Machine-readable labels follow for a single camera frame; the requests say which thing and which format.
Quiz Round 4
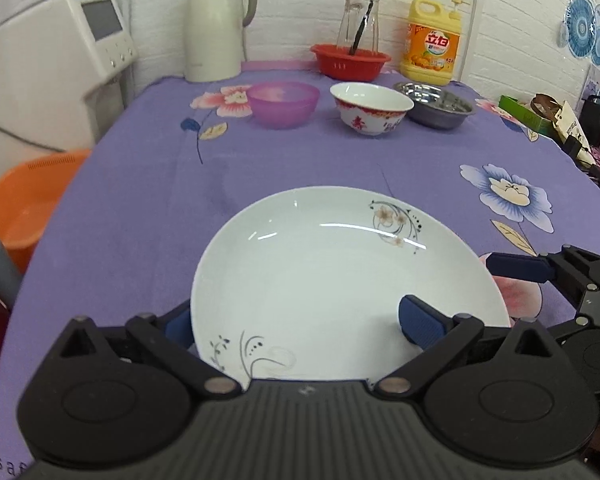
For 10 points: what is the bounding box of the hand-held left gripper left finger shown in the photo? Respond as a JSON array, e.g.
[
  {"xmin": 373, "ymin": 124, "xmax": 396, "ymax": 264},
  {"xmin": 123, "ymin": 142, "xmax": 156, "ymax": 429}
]
[{"xmin": 55, "ymin": 302, "xmax": 243, "ymax": 396}]

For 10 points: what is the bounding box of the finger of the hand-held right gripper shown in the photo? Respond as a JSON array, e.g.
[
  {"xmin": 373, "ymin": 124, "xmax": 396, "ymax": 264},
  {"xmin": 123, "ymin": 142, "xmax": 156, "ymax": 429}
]
[{"xmin": 485, "ymin": 244, "xmax": 600, "ymax": 311}]

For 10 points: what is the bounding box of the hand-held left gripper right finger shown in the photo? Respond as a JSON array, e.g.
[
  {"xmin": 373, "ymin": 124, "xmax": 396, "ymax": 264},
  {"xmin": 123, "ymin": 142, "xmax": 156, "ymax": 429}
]
[{"xmin": 372, "ymin": 294, "xmax": 561, "ymax": 396}]

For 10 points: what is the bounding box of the white floral plate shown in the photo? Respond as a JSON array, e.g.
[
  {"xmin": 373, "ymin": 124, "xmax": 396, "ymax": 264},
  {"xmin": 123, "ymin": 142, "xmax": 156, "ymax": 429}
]
[{"xmin": 190, "ymin": 186, "xmax": 512, "ymax": 380}]

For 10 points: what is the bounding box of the purple floral tablecloth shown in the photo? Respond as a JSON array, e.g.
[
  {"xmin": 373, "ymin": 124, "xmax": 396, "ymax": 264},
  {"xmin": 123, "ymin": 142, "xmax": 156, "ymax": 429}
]
[{"xmin": 0, "ymin": 59, "xmax": 600, "ymax": 480}]

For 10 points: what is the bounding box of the green box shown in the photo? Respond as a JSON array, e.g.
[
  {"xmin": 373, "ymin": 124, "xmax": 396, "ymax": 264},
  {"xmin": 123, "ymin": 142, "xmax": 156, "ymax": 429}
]
[{"xmin": 498, "ymin": 94, "xmax": 557, "ymax": 137}]

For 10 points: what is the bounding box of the stainless steel bowl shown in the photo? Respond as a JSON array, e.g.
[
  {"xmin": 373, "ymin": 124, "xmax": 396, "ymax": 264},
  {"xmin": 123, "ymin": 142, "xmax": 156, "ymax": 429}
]
[{"xmin": 393, "ymin": 81, "xmax": 477, "ymax": 131}]

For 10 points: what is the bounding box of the orange plastic basin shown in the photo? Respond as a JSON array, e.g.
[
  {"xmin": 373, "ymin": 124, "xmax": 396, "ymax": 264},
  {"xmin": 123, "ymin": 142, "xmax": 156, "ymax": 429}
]
[{"xmin": 0, "ymin": 149, "xmax": 92, "ymax": 271}]

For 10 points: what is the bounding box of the white ceramic bowl red print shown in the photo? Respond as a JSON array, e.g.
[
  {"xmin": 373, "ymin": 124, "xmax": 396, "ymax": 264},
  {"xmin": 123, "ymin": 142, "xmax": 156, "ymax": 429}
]
[{"xmin": 329, "ymin": 82, "xmax": 415, "ymax": 137}]

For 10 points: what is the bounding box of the yellow detergent pump bottle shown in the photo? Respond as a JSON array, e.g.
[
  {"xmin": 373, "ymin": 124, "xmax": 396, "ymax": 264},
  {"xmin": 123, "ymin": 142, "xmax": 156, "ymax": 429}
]
[{"xmin": 399, "ymin": 0, "xmax": 467, "ymax": 86}]

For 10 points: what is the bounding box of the purple plastic bowl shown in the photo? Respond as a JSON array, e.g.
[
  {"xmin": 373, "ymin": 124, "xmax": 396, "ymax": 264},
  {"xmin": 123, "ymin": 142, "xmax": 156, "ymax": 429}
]
[{"xmin": 247, "ymin": 81, "xmax": 321, "ymax": 130}]

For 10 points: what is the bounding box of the red plastic basket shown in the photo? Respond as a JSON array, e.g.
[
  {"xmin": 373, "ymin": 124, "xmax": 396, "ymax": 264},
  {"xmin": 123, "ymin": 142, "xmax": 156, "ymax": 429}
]
[{"xmin": 310, "ymin": 43, "xmax": 392, "ymax": 81}]

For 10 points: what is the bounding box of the white countertop appliance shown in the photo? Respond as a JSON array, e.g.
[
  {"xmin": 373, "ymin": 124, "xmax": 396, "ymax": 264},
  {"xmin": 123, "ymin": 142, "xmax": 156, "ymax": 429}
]
[{"xmin": 0, "ymin": 0, "xmax": 139, "ymax": 153}]

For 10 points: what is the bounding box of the black stick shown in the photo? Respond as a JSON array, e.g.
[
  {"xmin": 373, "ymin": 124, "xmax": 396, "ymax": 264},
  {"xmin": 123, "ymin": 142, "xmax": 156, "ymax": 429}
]
[{"xmin": 349, "ymin": 0, "xmax": 381, "ymax": 56}]

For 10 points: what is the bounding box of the clear glass jar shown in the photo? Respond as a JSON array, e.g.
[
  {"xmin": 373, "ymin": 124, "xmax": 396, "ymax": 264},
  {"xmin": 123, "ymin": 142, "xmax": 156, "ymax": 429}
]
[{"xmin": 336, "ymin": 0, "xmax": 382, "ymax": 56}]

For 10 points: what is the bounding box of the cream thermos jug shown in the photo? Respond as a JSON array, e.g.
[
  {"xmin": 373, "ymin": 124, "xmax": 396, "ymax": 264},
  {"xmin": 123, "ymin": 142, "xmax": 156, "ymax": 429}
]
[{"xmin": 184, "ymin": 0, "xmax": 259, "ymax": 83}]

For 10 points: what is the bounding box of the large blue wall plate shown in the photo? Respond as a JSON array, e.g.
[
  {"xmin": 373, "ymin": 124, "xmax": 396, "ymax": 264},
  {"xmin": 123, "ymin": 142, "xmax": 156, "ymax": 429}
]
[{"xmin": 564, "ymin": 0, "xmax": 597, "ymax": 57}]

